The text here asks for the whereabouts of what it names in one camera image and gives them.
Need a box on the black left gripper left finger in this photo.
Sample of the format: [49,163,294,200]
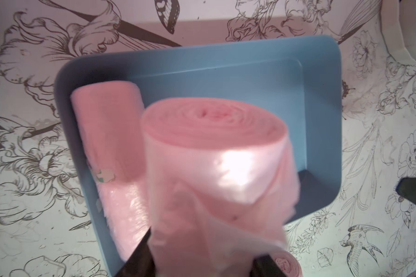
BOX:
[115,229,156,277]

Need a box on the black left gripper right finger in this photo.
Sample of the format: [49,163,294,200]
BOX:
[249,255,286,277]

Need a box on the pink trash bag roll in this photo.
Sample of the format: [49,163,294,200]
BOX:
[141,98,300,277]
[270,251,303,277]
[70,81,150,262]

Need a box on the blue plastic storage box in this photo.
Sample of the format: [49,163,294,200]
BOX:
[54,36,342,276]

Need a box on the green plant in white pot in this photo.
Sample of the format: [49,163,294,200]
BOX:
[380,0,416,65]

